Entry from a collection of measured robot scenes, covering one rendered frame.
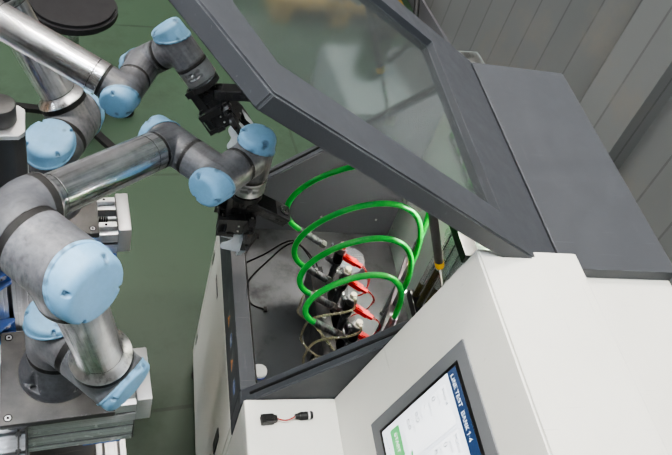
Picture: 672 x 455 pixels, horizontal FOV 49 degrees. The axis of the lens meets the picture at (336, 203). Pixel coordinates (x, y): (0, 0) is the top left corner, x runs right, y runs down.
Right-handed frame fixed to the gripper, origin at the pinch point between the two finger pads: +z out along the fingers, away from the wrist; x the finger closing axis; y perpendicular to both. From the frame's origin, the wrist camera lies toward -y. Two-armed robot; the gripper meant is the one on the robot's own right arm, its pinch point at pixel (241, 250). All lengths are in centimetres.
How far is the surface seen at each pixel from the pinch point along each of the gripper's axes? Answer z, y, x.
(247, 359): 28.8, -5.4, 10.8
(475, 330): -24, -37, 37
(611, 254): -26, -74, 19
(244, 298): 28.8, -5.9, -7.6
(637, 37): 6, -175, -129
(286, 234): 41, -23, -41
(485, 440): -19, -36, 56
